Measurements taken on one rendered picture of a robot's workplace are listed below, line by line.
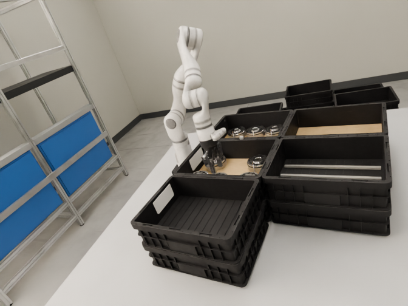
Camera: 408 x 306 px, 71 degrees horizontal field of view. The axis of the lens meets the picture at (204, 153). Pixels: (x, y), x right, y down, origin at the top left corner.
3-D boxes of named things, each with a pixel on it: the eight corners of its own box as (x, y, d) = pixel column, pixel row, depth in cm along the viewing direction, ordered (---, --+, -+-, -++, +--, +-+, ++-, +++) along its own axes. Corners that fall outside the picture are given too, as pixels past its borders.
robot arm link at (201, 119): (217, 120, 119) (197, 125, 121) (206, 84, 114) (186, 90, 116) (215, 125, 113) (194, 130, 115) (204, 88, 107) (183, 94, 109)
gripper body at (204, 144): (204, 132, 124) (210, 152, 128) (194, 141, 118) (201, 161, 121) (219, 131, 120) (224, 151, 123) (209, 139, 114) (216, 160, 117)
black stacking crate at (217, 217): (141, 246, 107) (129, 224, 102) (180, 196, 129) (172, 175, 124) (238, 268, 87) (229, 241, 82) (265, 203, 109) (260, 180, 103)
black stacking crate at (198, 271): (151, 266, 112) (139, 245, 107) (187, 214, 134) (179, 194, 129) (246, 291, 92) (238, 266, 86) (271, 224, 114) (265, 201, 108)
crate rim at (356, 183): (261, 183, 104) (260, 178, 103) (280, 142, 126) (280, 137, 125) (392, 189, 84) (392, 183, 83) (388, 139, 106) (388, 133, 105)
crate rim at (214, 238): (130, 228, 103) (128, 223, 102) (173, 178, 125) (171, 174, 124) (231, 246, 82) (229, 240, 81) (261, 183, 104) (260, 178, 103)
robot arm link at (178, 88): (195, 79, 141) (188, 85, 133) (184, 125, 157) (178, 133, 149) (178, 73, 142) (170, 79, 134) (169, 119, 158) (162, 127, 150)
